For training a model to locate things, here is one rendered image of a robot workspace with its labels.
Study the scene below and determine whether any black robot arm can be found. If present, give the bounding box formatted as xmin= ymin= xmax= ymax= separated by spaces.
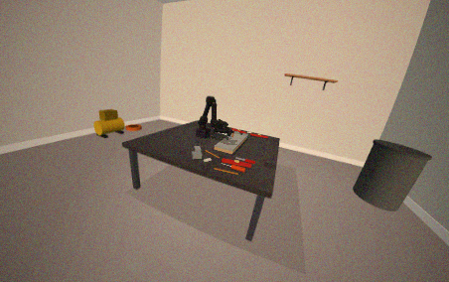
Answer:
xmin=198 ymin=96 xmax=228 ymax=133

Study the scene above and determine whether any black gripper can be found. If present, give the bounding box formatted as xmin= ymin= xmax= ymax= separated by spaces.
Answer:
xmin=220 ymin=128 xmax=234 ymax=136

